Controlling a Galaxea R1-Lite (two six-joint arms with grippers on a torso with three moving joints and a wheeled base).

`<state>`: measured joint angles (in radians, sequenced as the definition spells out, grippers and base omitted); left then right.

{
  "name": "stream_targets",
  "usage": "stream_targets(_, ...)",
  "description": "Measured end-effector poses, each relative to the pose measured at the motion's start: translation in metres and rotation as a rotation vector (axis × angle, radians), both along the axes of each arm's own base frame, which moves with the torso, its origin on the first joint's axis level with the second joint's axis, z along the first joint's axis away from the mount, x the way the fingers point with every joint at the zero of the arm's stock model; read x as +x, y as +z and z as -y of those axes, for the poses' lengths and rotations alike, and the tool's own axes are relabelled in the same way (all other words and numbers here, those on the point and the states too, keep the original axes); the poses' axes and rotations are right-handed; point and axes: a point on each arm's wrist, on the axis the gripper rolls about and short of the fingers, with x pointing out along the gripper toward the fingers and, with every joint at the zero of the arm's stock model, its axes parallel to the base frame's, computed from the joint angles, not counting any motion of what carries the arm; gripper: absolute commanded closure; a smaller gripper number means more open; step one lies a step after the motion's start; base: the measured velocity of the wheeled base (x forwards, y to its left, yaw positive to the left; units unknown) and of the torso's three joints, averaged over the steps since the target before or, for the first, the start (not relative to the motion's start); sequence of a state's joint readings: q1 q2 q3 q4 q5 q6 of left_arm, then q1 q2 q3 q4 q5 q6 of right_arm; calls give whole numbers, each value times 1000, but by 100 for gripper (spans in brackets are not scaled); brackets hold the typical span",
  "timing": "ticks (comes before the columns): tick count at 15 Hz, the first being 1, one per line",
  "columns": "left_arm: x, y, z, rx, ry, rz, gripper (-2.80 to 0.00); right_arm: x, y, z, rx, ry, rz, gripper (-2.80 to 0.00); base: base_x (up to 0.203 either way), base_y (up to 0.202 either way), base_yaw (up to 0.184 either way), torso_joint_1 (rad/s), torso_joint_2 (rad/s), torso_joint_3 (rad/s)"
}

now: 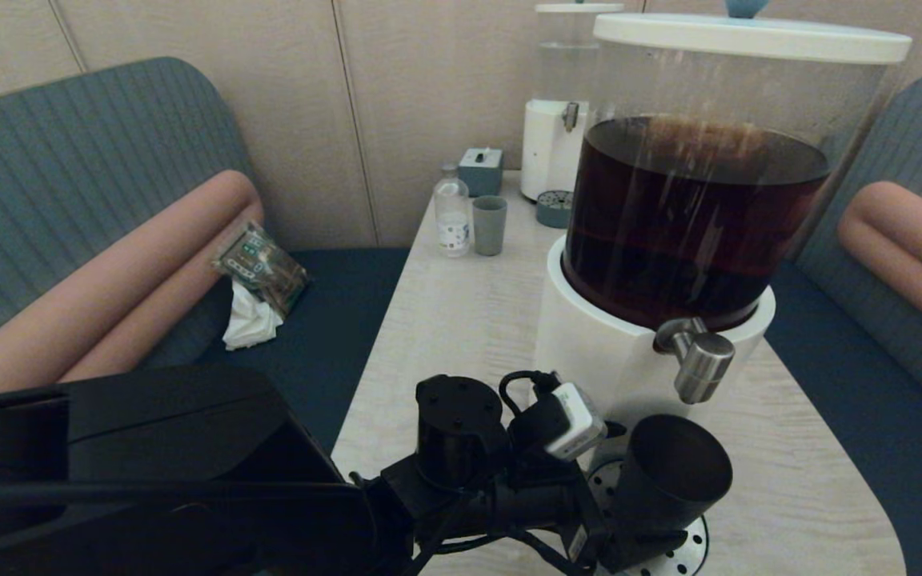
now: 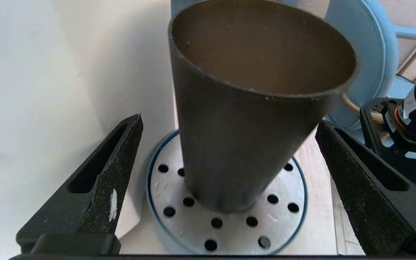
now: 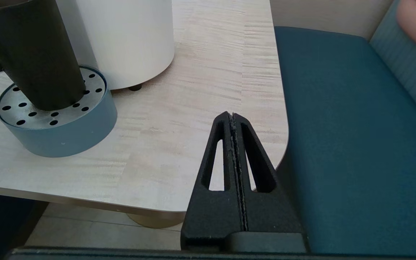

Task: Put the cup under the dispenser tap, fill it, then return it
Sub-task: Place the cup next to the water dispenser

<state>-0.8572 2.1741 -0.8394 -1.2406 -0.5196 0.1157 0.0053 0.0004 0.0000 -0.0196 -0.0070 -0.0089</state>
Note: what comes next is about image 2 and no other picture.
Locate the dark brown plastic cup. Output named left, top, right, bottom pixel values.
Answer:
left=168, top=0, right=359, bottom=214

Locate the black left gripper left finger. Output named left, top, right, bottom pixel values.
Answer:
left=16, top=113, right=144, bottom=255

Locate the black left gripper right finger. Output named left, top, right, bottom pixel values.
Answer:
left=315, top=120, right=416, bottom=257

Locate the round metal drip tray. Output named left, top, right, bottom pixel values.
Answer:
left=146, top=129, right=308, bottom=256

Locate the light blue chair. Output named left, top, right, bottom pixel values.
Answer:
left=171, top=0, right=416, bottom=145

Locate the large dispenser with dark tea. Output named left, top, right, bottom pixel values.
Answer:
left=0, top=0, right=180, bottom=253

